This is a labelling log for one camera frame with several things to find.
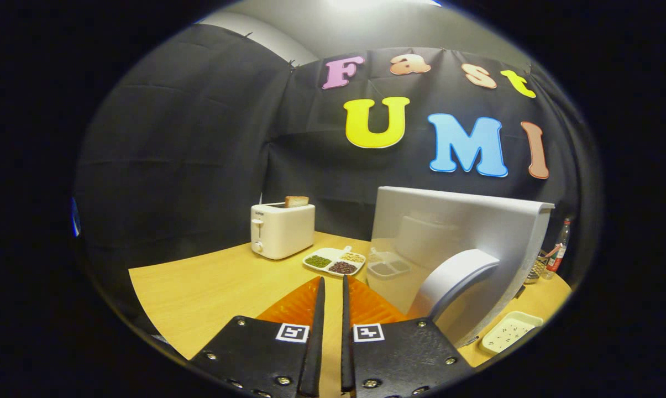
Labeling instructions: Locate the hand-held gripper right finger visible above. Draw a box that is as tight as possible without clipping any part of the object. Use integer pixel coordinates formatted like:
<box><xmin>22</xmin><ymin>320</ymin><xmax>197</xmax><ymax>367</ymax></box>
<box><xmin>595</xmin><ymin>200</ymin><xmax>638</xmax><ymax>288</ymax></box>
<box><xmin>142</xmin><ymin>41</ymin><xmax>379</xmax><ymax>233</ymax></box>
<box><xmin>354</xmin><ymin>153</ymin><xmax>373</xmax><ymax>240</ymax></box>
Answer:
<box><xmin>341</xmin><ymin>275</ymin><xmax>474</xmax><ymax>398</ymax></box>

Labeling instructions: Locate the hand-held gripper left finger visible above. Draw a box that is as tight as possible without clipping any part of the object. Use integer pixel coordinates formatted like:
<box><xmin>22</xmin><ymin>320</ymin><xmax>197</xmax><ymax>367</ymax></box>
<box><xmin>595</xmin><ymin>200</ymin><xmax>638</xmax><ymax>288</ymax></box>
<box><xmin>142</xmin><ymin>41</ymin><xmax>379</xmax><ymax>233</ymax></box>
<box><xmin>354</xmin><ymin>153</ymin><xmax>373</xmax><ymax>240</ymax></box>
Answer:
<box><xmin>189</xmin><ymin>275</ymin><xmax>327</xmax><ymax>398</ymax></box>

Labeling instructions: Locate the white microwave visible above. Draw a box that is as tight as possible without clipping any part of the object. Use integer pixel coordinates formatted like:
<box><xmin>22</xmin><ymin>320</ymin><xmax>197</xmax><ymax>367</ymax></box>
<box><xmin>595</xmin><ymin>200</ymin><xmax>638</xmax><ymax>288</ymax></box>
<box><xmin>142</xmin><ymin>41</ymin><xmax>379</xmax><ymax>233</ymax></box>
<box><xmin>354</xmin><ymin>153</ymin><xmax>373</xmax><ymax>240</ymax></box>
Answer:
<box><xmin>364</xmin><ymin>186</ymin><xmax>555</xmax><ymax>349</ymax></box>

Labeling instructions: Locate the divided dish of beans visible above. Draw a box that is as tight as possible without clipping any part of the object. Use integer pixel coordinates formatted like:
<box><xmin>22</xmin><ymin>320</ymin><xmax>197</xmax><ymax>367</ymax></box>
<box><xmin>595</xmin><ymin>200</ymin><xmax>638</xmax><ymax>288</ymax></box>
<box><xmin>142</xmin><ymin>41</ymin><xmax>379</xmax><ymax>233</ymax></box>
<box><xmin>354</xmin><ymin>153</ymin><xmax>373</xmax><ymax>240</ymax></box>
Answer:
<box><xmin>302</xmin><ymin>245</ymin><xmax>366</xmax><ymax>276</ymax></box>

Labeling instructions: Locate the white toaster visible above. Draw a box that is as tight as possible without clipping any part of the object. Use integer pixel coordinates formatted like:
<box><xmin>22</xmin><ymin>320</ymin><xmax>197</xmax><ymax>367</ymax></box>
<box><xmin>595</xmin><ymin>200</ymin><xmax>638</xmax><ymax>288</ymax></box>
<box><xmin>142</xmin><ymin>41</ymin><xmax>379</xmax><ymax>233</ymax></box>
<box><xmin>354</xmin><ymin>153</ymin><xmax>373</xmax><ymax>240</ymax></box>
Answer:
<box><xmin>250</xmin><ymin>202</ymin><xmax>316</xmax><ymax>260</ymax></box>

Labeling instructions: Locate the square cream plate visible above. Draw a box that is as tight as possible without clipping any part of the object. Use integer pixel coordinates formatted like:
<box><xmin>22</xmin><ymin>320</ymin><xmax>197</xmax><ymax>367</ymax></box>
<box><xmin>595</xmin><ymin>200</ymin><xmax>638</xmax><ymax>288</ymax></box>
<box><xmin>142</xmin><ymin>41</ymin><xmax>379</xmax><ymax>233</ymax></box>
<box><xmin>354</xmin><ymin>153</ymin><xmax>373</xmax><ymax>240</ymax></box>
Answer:
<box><xmin>480</xmin><ymin>311</ymin><xmax>544</xmax><ymax>355</ymax></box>

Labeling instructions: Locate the clear plastic water bottle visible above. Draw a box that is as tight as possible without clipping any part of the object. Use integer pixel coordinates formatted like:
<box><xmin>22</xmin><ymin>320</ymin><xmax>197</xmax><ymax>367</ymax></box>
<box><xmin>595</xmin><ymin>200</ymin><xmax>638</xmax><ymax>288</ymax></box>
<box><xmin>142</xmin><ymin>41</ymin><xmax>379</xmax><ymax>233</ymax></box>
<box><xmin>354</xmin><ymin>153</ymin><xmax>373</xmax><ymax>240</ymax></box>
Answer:
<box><xmin>547</xmin><ymin>217</ymin><xmax>572</xmax><ymax>273</ymax></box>

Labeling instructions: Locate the metal wire utensil holder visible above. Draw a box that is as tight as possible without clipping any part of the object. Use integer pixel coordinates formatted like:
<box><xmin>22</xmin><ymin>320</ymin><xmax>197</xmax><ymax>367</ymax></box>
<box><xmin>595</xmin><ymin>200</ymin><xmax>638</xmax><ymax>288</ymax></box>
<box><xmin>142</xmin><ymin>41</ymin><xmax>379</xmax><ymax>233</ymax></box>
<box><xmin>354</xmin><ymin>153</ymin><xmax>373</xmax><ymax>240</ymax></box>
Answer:
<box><xmin>523</xmin><ymin>252</ymin><xmax>552</xmax><ymax>285</ymax></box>

